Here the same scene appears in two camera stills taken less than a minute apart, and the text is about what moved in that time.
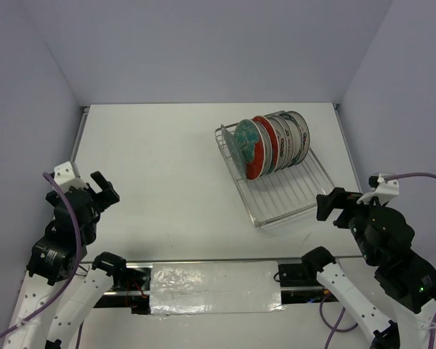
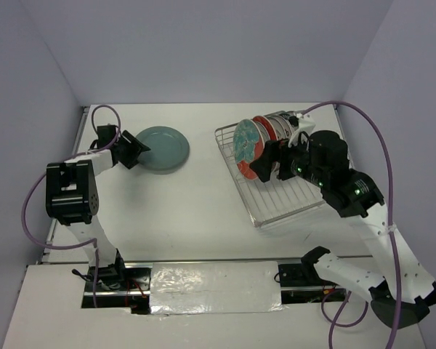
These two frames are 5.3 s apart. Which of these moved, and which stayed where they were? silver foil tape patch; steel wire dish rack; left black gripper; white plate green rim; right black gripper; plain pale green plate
Moved: white plate green rim; plain pale green plate; left black gripper; right black gripper
Stayed: silver foil tape patch; steel wire dish rack
